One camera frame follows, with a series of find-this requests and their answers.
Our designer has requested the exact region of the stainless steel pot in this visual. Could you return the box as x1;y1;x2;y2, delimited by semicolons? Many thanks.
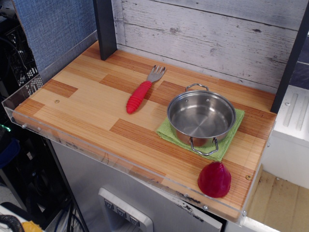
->
167;83;237;156

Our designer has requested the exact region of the green cloth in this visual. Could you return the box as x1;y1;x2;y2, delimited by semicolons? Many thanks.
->
156;108;245;162

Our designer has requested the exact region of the red toy pepper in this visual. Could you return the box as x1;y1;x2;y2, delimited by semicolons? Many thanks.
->
197;161;231;198

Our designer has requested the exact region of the silver toy fridge cabinet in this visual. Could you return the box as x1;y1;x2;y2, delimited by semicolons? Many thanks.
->
49;139;226;232

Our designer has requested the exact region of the grey dispenser panel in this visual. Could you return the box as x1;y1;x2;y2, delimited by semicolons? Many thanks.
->
98;188;154;232

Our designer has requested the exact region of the black plastic crate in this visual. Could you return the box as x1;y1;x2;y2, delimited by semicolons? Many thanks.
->
0;18;38;87

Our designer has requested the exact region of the white toy sink unit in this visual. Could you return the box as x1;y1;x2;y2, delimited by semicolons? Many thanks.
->
261;86;309;188

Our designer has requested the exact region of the clear acrylic table guard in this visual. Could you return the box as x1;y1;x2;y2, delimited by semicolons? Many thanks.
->
6;43;274;232

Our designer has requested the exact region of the red-handled metal fork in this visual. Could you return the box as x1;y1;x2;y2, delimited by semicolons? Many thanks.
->
126;65;166;114

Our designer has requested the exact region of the dark grey left post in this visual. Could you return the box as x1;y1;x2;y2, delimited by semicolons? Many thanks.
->
93;0;117;60

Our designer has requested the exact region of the dark grey post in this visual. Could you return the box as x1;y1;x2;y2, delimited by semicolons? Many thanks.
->
93;0;117;60
270;1;309;114

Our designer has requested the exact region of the dark grey right post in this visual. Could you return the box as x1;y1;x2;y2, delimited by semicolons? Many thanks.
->
270;1;309;114

